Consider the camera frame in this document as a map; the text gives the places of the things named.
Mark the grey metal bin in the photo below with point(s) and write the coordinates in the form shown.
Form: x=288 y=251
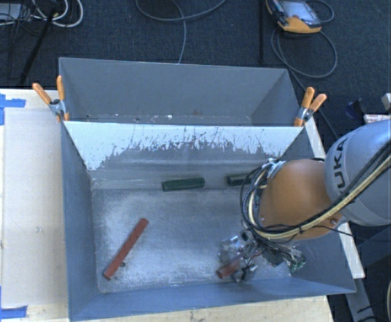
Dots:
x=181 y=233

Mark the short red-brown block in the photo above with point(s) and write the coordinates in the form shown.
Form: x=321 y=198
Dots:
x=228 y=269

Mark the dark green flat block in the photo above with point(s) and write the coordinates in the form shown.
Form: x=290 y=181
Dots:
x=183 y=184
x=238 y=179

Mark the long red-brown flat block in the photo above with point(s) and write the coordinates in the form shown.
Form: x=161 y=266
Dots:
x=126 y=247

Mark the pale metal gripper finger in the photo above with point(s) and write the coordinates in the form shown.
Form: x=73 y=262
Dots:
x=247 y=272
x=231 y=246

